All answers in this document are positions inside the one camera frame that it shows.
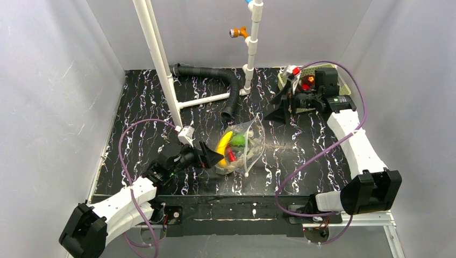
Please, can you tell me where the red fake tomato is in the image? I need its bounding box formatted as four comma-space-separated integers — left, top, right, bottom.
301, 83, 314, 91

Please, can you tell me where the yellow fake banana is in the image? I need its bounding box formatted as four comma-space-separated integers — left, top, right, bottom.
216, 131, 233, 168

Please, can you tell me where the clear zip top bag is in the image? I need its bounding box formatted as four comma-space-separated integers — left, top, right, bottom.
216, 113, 266, 177

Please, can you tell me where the light green fake fruit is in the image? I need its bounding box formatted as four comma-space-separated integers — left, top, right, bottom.
230, 134, 246, 148

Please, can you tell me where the red fake fruit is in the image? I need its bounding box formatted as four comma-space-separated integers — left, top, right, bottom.
304, 75, 315, 84

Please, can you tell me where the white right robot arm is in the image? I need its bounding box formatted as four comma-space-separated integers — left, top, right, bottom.
265, 66, 402, 217

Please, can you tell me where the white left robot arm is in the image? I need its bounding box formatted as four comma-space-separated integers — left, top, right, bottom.
59, 141, 224, 257

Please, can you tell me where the red fake chili pepper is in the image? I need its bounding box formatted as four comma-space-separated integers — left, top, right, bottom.
226, 146, 237, 162

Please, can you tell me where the pale green perforated basket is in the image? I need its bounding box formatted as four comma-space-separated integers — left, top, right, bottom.
278, 63, 351, 95

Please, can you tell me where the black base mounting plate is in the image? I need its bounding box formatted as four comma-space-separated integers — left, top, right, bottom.
117, 193, 343, 238

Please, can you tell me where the orange spigot valve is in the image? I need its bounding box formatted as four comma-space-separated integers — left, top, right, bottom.
229, 26, 249, 39

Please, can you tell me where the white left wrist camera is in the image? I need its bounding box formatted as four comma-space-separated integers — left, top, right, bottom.
175, 126, 195, 147

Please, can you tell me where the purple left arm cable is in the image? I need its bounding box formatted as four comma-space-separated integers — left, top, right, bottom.
118, 119, 179, 258

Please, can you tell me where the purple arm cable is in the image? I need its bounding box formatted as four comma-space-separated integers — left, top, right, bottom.
118, 119, 179, 258
274, 60, 368, 246

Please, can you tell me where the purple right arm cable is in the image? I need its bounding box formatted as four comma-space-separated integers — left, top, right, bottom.
274, 60, 368, 246

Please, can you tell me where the black corrugated hose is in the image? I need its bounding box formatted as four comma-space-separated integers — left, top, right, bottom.
172, 63, 241, 120

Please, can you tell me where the white PVC pipe frame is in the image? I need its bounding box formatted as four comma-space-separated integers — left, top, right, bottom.
133, 0, 263, 127

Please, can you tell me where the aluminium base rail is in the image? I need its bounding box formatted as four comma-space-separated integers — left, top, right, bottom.
152, 211, 404, 257

